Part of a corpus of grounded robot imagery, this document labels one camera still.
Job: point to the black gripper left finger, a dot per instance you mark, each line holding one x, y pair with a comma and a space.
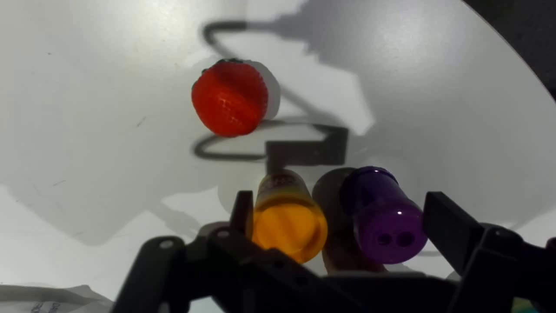
191, 271

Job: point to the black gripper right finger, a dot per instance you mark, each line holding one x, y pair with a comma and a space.
496, 271

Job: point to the orange lid dough tub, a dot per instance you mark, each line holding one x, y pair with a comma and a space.
288, 223

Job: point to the purple dough tub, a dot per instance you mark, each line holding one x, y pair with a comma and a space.
384, 219

